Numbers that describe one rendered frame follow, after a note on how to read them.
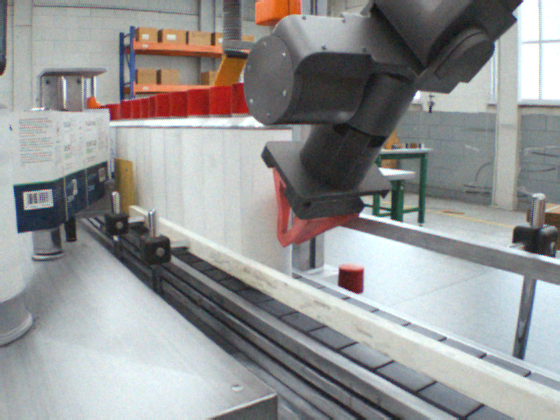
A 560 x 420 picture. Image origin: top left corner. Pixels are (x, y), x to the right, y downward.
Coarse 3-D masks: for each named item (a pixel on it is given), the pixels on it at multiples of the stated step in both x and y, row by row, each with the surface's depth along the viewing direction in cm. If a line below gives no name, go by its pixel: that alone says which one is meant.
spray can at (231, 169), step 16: (240, 96) 50; (240, 112) 50; (224, 128) 51; (224, 144) 51; (224, 160) 52; (224, 176) 52; (224, 192) 52; (224, 208) 53; (224, 224) 53; (240, 224) 51; (240, 240) 52
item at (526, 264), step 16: (352, 224) 44; (368, 224) 42; (384, 224) 40; (400, 224) 39; (400, 240) 39; (416, 240) 38; (432, 240) 36; (448, 240) 35; (464, 240) 34; (464, 256) 34; (480, 256) 33; (496, 256) 32; (512, 256) 30; (528, 256) 30; (544, 256) 30; (512, 272) 31; (528, 272) 30; (544, 272) 29
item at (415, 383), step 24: (192, 264) 56; (240, 288) 49; (288, 312) 42; (384, 312) 42; (312, 336) 38; (336, 336) 38; (432, 336) 37; (360, 360) 34; (384, 360) 33; (504, 360) 32; (408, 384) 30; (432, 384) 30; (552, 384) 29; (456, 408) 27; (480, 408) 27
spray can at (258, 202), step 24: (240, 144) 47; (264, 144) 45; (240, 168) 47; (264, 168) 45; (240, 192) 48; (264, 192) 46; (264, 216) 46; (288, 216) 48; (264, 240) 47; (264, 264) 47; (288, 264) 49
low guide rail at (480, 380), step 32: (160, 224) 63; (224, 256) 49; (288, 288) 40; (320, 320) 36; (352, 320) 33; (384, 320) 32; (384, 352) 31; (416, 352) 29; (448, 352) 27; (448, 384) 27; (480, 384) 25; (512, 384) 23; (512, 416) 23; (544, 416) 21
